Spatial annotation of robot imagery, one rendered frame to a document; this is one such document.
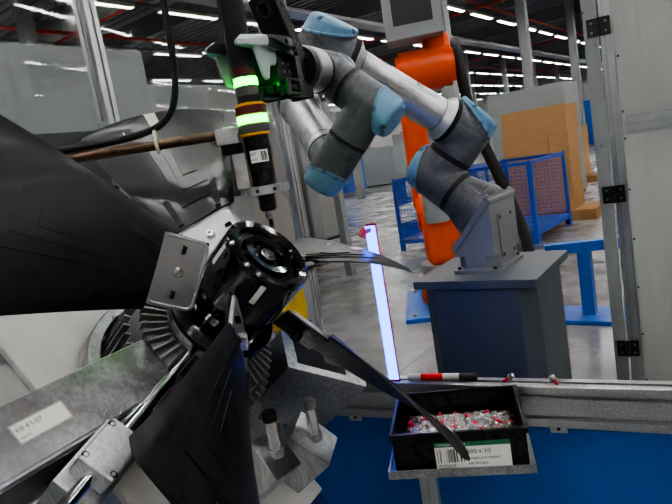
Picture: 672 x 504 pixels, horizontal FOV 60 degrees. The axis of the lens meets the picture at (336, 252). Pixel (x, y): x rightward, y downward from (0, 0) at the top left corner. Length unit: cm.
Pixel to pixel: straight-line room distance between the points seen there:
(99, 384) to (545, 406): 78
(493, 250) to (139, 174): 85
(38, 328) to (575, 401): 89
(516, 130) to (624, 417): 790
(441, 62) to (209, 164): 403
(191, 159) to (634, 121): 190
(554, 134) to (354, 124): 779
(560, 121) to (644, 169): 624
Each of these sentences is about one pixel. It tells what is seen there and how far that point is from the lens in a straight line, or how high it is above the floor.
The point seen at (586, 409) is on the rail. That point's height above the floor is 82.
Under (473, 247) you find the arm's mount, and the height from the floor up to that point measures 107.
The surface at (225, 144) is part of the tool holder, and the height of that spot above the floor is 137.
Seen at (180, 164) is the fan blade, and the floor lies 136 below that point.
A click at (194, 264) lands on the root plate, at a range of 75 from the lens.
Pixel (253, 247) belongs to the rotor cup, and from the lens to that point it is 76.
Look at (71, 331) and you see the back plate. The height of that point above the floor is 115.
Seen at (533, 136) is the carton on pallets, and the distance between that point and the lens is 882.
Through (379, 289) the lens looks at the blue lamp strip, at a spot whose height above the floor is 106.
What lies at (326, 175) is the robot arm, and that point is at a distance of 105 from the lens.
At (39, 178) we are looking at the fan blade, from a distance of 70.
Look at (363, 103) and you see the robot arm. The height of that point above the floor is 141.
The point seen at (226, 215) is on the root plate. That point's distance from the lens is 84.
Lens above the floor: 132
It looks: 9 degrees down
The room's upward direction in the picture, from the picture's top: 10 degrees counter-clockwise
